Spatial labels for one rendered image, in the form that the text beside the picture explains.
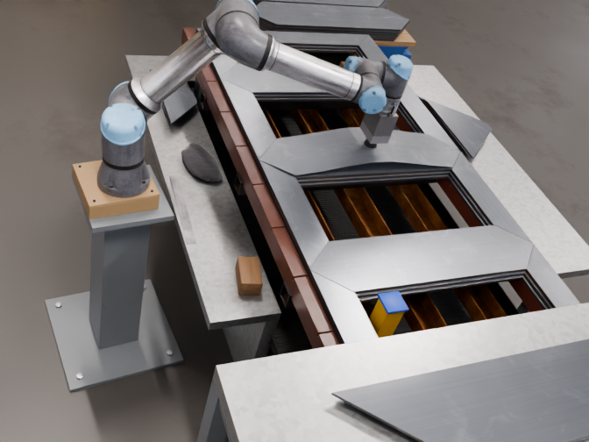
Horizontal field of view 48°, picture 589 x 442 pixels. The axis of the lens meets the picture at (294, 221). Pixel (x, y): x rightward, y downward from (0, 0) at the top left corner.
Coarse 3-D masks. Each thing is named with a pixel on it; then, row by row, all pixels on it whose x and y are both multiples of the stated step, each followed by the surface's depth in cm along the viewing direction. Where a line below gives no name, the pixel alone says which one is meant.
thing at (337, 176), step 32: (256, 96) 226; (288, 96) 231; (320, 96) 236; (416, 128) 234; (256, 160) 201; (320, 224) 187; (480, 224) 205; (384, 288) 172; (416, 288) 176; (448, 288) 180
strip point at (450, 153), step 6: (432, 138) 229; (438, 144) 227; (444, 144) 228; (444, 150) 225; (450, 150) 226; (456, 150) 227; (444, 156) 222; (450, 156) 223; (456, 156) 224; (450, 162) 220
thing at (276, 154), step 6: (276, 144) 206; (270, 150) 203; (276, 150) 203; (282, 150) 204; (270, 156) 201; (276, 156) 201; (282, 156) 202; (276, 162) 199; (282, 162) 200; (288, 162) 200; (282, 168) 198; (288, 168) 198; (294, 174) 197
